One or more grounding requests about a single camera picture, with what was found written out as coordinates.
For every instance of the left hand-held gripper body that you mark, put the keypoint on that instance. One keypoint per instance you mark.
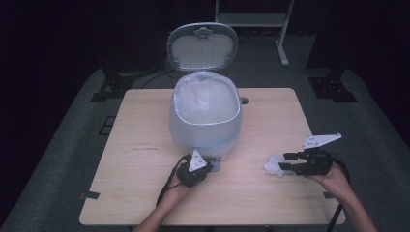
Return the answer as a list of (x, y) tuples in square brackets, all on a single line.
[(191, 175)]

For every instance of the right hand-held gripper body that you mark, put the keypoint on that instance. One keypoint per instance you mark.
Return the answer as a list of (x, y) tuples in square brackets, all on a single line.
[(316, 164)]

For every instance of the white tissue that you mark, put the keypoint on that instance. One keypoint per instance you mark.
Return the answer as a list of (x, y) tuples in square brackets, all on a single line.
[(273, 166)]

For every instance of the white pedal trash bin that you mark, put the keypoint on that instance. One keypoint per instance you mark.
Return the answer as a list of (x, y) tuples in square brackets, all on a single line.
[(206, 132)]

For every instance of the person's left hand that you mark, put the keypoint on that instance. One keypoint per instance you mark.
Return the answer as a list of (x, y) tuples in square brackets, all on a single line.
[(175, 193)]

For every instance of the person's right hand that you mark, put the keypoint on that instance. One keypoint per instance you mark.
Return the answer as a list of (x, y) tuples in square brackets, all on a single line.
[(336, 183)]

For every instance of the grey tape strip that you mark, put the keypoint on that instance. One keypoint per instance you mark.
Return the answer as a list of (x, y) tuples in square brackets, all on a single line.
[(89, 195), (329, 195)]

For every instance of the translucent plastic bin bag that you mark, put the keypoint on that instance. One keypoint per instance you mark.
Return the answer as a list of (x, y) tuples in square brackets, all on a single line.
[(206, 96)]

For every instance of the black stand base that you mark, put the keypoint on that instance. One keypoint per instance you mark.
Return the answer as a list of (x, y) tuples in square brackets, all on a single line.
[(112, 87), (332, 87)]

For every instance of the floor socket box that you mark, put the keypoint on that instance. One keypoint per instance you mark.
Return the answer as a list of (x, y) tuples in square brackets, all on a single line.
[(107, 125)]

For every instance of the white metal stand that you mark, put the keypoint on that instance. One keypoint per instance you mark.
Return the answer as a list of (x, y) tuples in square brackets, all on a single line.
[(257, 19)]

